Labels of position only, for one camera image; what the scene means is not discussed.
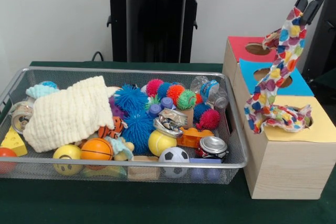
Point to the wooden box with three holes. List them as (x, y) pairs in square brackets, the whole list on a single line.
[(283, 171)]

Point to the yellow smiley ball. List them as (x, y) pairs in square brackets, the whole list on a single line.
[(67, 156)]

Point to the yellow tennis ball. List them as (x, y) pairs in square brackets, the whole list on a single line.
[(160, 142)]

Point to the orange toy basketball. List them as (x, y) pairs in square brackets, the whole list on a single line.
[(97, 149)]

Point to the yellow cheese wedge toy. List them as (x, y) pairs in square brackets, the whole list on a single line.
[(13, 144)]

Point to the striped tiger plush toy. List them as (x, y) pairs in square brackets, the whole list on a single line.
[(111, 128)]

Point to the cream knitted cloth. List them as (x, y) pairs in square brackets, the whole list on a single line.
[(68, 114)]

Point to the red ball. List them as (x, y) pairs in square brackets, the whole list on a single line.
[(5, 158)]

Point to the clear mesh bin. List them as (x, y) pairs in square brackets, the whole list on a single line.
[(236, 150)]

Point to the black and white soccer ball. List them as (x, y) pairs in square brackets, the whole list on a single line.
[(174, 156)]

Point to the blue spiky rubber ball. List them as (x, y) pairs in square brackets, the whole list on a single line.
[(138, 130), (131, 98)]

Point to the black monitor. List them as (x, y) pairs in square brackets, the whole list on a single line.
[(325, 51)]

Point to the long polka dot cloth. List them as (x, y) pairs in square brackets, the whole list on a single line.
[(283, 56)]

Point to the crushed red drink can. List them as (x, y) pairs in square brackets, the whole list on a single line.
[(214, 145)]

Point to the mint green cloth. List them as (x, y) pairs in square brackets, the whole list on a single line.
[(39, 92)]

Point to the silver drink can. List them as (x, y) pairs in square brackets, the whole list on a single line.
[(18, 116)]

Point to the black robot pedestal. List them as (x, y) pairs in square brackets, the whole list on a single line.
[(152, 30)]

